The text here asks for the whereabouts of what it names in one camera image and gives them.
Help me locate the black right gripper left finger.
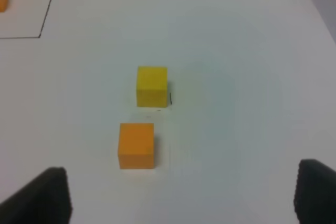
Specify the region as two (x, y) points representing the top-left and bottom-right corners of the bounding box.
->
(1, 167), (72, 223)

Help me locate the yellow cube block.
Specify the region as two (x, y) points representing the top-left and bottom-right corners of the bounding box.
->
(136, 66), (167, 108)

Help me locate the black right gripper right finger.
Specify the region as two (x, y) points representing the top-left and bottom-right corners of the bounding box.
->
(293, 159), (335, 224)

